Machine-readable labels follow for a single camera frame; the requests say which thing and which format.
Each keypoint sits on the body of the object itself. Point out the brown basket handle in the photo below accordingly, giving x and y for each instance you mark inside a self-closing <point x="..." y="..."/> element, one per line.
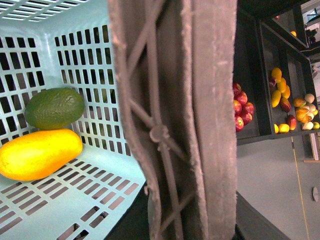
<point x="174" y="63"/>

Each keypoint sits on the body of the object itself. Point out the green avocado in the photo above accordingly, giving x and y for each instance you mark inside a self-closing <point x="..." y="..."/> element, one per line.
<point x="54" y="108"/>

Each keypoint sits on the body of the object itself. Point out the light blue plastic basket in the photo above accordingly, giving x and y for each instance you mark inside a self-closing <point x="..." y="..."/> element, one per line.
<point x="48" y="44"/>

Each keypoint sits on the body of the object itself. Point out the yellow mango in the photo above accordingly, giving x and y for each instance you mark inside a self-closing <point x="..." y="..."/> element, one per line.
<point x="39" y="154"/>

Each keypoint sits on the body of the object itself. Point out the black fruit display shelf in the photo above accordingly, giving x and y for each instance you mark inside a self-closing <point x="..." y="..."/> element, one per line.
<point x="273" y="71"/>

